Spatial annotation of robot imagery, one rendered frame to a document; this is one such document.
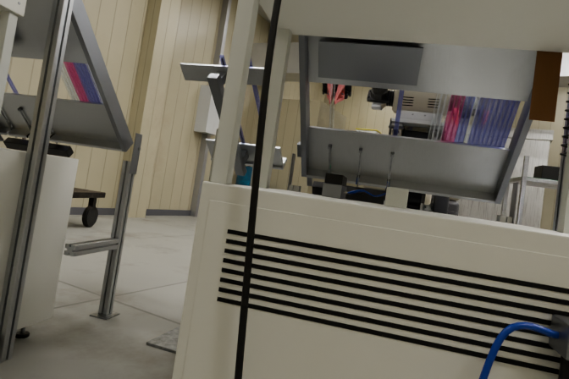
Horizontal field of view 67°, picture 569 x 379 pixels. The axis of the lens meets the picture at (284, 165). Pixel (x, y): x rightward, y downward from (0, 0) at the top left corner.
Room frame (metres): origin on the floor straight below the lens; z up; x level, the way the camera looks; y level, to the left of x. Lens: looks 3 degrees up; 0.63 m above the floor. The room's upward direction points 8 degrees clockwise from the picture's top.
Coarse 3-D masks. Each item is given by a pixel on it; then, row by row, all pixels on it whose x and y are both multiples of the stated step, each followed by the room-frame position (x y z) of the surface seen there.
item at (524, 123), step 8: (528, 104) 1.25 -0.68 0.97; (528, 112) 1.24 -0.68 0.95; (520, 120) 1.31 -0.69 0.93; (528, 120) 1.26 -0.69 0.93; (520, 128) 1.30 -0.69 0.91; (528, 128) 1.27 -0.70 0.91; (512, 136) 1.37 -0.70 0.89; (520, 136) 1.30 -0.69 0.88; (512, 144) 1.36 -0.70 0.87; (520, 144) 1.31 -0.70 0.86; (512, 152) 1.35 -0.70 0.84; (520, 152) 1.33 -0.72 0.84; (512, 160) 1.36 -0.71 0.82; (504, 168) 1.42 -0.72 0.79; (512, 168) 1.38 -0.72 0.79; (504, 176) 1.41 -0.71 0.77; (504, 184) 1.43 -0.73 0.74; (496, 192) 1.48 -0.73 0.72; (504, 192) 1.45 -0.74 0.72; (496, 200) 1.48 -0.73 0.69
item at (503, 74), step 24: (312, 48) 1.33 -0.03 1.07; (336, 48) 1.27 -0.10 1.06; (360, 48) 1.25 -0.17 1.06; (384, 48) 1.23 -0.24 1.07; (408, 48) 1.21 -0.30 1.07; (432, 48) 1.23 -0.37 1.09; (456, 48) 1.21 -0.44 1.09; (480, 48) 1.19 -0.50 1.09; (504, 48) 1.18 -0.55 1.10; (312, 72) 1.38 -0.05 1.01; (336, 72) 1.32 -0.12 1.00; (360, 72) 1.30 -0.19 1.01; (384, 72) 1.28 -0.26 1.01; (408, 72) 1.26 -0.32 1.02; (432, 72) 1.28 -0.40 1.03; (456, 72) 1.26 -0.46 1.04; (480, 72) 1.24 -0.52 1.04; (504, 72) 1.22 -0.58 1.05; (528, 72) 1.20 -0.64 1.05; (480, 96) 1.29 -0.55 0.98; (504, 96) 1.27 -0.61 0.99; (528, 96) 1.25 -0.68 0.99
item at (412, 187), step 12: (312, 168) 1.65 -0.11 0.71; (348, 180) 1.59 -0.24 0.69; (360, 180) 1.59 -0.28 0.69; (372, 180) 1.59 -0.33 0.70; (384, 180) 1.58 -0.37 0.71; (396, 180) 1.58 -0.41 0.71; (420, 192) 1.54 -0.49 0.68; (432, 192) 1.53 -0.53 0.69; (444, 192) 1.52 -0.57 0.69; (456, 192) 1.52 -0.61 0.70; (468, 192) 1.52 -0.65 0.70; (480, 192) 1.51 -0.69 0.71
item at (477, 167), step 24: (312, 144) 1.57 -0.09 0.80; (336, 144) 1.55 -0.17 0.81; (360, 144) 1.52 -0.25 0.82; (384, 144) 1.49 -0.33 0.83; (408, 144) 1.47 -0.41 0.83; (432, 144) 1.44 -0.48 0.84; (456, 144) 1.42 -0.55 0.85; (336, 168) 1.62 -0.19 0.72; (384, 168) 1.56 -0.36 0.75; (408, 168) 1.53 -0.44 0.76; (432, 168) 1.51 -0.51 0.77; (456, 168) 1.48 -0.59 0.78; (480, 168) 1.46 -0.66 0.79
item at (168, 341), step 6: (216, 132) 1.64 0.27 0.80; (216, 138) 1.63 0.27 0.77; (210, 174) 1.63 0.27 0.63; (174, 330) 1.73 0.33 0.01; (162, 336) 1.65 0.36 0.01; (168, 336) 1.66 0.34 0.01; (174, 336) 1.67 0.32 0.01; (150, 342) 1.58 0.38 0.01; (156, 342) 1.59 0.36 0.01; (162, 342) 1.60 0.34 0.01; (168, 342) 1.60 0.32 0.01; (174, 342) 1.61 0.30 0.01; (162, 348) 1.56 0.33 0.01; (168, 348) 1.55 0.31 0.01; (174, 348) 1.56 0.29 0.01
